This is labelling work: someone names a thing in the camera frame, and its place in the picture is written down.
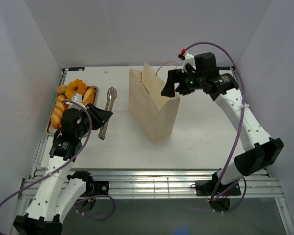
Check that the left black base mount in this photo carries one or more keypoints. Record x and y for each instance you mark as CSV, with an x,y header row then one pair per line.
x,y
99,188

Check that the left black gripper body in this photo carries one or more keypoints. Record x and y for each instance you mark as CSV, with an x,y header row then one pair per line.
x,y
85,119

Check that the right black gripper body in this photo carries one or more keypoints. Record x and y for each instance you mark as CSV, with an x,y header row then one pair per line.
x,y
188,82

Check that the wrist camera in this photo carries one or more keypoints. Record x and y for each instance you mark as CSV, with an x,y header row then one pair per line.
x,y
186,59
77,98

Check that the small golden bread roll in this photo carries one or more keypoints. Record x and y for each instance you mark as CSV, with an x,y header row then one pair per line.
x,y
89,96

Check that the small round bun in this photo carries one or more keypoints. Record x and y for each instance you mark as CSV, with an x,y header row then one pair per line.
x,y
61,89

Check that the metal tray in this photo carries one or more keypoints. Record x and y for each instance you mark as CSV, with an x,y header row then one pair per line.
x,y
50,130

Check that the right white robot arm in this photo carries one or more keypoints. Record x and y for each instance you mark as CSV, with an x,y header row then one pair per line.
x,y
200,72

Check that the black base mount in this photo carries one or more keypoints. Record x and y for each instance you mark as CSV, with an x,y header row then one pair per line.
x,y
205,188
99,188

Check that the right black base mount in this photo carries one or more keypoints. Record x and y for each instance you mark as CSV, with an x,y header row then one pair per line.
x,y
205,188

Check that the beige paper bag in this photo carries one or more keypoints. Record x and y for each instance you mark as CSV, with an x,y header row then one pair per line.
x,y
154,113

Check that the aluminium frame rail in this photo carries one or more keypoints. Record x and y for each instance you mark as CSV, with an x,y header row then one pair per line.
x,y
176,184

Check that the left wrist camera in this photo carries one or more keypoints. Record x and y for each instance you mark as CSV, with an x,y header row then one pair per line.
x,y
77,98

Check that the metal tongs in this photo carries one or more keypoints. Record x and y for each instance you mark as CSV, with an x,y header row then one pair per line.
x,y
111,97

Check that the striped baguette bread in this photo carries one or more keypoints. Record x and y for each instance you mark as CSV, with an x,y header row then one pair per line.
x,y
57,112

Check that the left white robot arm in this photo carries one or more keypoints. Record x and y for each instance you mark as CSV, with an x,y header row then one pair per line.
x,y
58,190

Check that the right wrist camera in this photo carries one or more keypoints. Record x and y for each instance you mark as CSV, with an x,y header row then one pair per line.
x,y
186,59

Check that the orange ring bread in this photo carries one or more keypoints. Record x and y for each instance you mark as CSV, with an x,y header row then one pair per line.
x,y
77,86

